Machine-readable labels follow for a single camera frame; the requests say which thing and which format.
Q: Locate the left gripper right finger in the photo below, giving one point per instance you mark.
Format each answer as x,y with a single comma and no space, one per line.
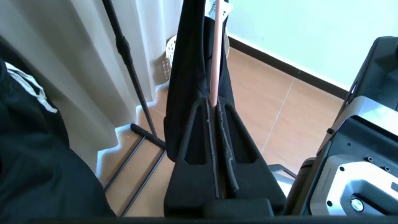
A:
255,183

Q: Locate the black shorts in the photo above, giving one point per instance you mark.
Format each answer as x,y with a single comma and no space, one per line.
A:
37,161

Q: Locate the pink clothes hanger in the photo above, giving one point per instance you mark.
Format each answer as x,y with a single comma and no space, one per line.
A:
216,62

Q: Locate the black garment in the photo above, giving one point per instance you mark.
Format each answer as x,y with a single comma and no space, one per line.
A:
189,77

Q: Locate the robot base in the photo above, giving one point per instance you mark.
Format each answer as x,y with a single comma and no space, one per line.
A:
357,149

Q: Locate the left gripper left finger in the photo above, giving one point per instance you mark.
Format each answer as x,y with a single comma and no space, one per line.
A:
192,183

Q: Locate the white laundry basket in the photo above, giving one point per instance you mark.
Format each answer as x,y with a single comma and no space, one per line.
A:
169,53

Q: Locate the black clothes rack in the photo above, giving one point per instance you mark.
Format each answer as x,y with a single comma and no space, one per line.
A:
124,53

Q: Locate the beige curtain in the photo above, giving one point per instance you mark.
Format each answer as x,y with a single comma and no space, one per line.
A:
62,46

